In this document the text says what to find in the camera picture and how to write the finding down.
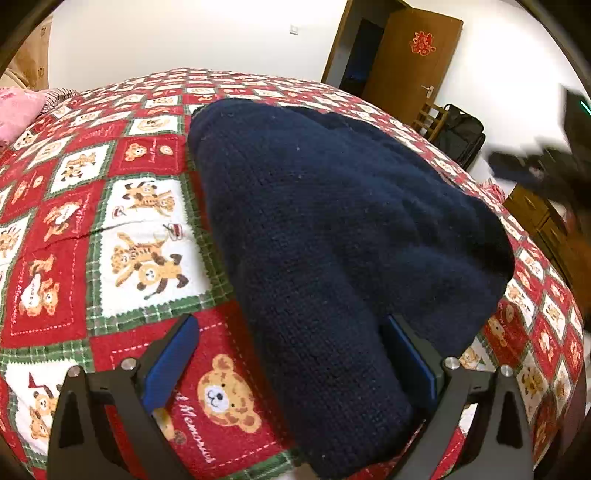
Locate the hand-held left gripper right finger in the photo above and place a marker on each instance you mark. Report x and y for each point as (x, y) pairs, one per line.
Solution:
(415, 360)

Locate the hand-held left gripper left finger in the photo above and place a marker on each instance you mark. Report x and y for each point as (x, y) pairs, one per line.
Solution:
(173, 357)

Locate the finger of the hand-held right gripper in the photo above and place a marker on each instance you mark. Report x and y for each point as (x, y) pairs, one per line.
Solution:
(512, 167)

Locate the navy knitted sweater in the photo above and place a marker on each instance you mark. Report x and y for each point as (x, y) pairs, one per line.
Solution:
(332, 230)

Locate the black bag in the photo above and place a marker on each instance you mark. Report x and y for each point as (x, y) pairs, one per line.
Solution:
(461, 134)

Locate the wooden cabinet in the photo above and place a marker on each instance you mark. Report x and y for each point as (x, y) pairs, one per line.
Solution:
(549, 230)

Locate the wooden chair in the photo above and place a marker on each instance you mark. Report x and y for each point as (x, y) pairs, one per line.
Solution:
(427, 120)

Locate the wooden door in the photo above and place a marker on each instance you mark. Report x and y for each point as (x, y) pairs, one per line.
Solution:
(406, 69)

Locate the red paper door decoration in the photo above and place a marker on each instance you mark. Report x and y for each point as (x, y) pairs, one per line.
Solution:
(423, 42)

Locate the red checked bear blanket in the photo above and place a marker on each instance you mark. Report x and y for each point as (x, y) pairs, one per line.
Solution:
(106, 194)

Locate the grey patterned pillow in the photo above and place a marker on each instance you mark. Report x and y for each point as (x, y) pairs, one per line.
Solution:
(60, 96)

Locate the pink pillow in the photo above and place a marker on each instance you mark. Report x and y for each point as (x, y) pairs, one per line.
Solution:
(16, 110)

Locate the beige curtain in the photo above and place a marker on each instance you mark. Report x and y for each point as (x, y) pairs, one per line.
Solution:
(34, 60)

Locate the wooden door frame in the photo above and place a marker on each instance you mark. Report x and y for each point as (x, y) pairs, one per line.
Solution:
(339, 55)

